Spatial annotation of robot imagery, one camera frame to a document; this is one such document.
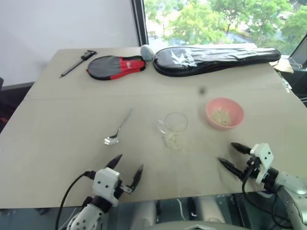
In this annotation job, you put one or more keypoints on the black vernier caliper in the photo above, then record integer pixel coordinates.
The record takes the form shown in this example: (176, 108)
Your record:
(79, 61)

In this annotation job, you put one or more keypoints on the black badminton racket bag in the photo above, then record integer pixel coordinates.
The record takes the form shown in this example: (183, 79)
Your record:
(211, 60)

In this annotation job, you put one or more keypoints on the dark laptop screen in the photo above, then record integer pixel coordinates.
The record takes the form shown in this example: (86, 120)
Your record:
(299, 51)

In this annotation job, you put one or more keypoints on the silver robot torso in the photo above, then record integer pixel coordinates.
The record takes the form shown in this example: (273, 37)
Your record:
(194, 226)

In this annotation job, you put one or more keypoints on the black window frame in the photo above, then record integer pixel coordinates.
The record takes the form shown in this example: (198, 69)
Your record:
(140, 21)

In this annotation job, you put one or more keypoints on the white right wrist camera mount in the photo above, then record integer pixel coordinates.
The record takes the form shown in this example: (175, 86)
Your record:
(263, 158)

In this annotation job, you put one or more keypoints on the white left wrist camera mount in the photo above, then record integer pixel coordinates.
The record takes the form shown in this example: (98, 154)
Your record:
(105, 183)

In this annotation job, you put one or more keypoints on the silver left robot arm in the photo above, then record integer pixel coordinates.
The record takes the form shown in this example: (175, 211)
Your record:
(87, 216)

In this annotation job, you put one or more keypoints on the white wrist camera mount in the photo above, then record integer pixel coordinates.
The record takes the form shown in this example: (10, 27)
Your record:
(105, 183)
(263, 158)

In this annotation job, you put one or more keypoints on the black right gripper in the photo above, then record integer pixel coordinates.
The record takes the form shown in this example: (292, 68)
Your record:
(253, 166)

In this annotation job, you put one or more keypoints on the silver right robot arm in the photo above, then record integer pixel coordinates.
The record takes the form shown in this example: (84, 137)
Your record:
(291, 189)

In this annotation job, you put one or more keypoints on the pink bowl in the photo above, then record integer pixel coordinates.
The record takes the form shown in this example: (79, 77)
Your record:
(236, 119)

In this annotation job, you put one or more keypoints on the silver metal spoon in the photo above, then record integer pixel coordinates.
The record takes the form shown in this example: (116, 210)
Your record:
(111, 141)

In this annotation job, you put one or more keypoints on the red and black racket cover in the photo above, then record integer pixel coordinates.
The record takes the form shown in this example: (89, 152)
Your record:
(108, 68)

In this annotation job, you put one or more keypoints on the brown cardboard piece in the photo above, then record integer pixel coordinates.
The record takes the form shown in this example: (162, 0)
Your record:
(283, 66)

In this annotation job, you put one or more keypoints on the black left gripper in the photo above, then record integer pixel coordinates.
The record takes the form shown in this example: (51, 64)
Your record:
(126, 189)

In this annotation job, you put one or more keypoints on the clear glass mug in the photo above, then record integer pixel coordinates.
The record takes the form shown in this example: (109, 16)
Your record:
(176, 122)

